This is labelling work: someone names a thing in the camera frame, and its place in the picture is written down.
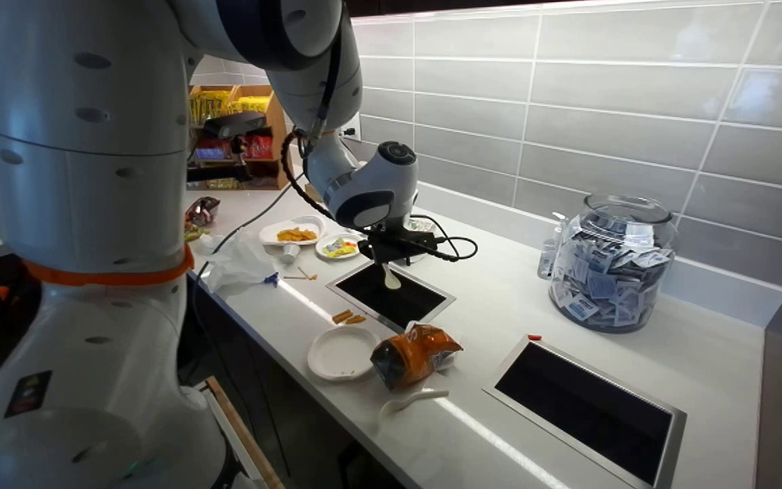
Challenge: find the white plate with orange snacks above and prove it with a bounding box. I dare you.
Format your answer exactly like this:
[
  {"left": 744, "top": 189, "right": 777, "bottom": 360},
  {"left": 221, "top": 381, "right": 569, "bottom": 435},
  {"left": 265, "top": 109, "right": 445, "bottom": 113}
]
[{"left": 254, "top": 218, "right": 322, "bottom": 249}]

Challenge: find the clear plastic bag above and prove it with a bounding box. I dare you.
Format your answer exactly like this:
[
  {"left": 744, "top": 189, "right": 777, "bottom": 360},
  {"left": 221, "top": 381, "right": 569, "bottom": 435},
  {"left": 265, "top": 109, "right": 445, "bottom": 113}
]
[{"left": 196, "top": 229, "right": 278, "bottom": 295}]

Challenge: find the colourful snack wrapper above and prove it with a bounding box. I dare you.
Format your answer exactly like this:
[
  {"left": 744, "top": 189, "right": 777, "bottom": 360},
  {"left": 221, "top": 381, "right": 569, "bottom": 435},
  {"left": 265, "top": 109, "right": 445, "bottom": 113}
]
[{"left": 181, "top": 195, "right": 221, "bottom": 241}]

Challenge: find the wooden robot cart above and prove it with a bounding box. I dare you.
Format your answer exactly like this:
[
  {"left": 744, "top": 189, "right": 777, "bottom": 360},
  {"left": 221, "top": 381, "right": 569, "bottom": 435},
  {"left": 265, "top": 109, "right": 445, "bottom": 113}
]
[{"left": 202, "top": 374, "right": 285, "bottom": 489}]

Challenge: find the white plastic utensil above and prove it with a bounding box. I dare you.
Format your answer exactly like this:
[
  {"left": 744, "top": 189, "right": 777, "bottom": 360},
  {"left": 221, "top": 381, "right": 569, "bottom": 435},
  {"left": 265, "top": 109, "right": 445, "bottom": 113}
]
[{"left": 373, "top": 386, "right": 452, "bottom": 430}]

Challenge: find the empty white paper plate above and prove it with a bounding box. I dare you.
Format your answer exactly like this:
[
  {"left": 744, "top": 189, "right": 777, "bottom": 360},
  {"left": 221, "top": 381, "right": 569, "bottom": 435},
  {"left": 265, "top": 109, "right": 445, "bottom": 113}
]
[{"left": 303, "top": 322, "right": 383, "bottom": 386}]

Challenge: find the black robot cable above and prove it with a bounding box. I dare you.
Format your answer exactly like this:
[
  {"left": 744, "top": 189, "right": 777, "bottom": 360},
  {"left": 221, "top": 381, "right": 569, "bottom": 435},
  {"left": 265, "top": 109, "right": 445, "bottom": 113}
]
[{"left": 278, "top": 130, "right": 479, "bottom": 267}]

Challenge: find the small plate with yellow food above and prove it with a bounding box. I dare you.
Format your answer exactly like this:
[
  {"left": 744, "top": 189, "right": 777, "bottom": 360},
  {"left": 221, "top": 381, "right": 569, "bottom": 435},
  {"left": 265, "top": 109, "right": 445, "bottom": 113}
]
[{"left": 315, "top": 230, "right": 364, "bottom": 263}]

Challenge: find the wooden condiment rack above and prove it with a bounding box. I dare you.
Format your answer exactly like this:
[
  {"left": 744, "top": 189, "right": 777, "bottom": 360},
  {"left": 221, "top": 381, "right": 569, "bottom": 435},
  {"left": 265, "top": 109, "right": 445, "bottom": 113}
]
[{"left": 183, "top": 82, "right": 292, "bottom": 189}]

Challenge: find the orange snack bag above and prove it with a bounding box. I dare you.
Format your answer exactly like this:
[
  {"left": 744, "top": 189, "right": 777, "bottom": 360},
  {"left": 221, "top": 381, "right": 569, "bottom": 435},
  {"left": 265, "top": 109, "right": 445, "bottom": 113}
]
[{"left": 368, "top": 320, "right": 467, "bottom": 394}]

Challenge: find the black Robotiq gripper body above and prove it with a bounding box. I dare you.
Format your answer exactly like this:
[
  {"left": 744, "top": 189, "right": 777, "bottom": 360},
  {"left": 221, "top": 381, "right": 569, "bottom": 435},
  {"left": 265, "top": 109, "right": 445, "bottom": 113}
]
[{"left": 357, "top": 226, "right": 440, "bottom": 260}]

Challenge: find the glass jar of packets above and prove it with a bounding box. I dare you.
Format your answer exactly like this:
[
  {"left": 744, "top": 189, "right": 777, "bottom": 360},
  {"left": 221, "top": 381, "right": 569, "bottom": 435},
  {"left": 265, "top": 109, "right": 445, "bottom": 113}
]
[{"left": 549, "top": 189, "right": 678, "bottom": 335}]

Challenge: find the dark base cabinet front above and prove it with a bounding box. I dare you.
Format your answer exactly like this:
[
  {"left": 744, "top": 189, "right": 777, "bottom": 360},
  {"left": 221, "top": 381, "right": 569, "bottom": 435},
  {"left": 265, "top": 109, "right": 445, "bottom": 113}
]
[{"left": 170, "top": 269, "right": 413, "bottom": 489}]

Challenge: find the thin grey cable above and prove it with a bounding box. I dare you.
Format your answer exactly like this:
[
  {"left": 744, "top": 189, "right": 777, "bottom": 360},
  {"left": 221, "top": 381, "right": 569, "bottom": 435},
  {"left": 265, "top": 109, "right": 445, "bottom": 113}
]
[{"left": 210, "top": 183, "right": 295, "bottom": 256}]

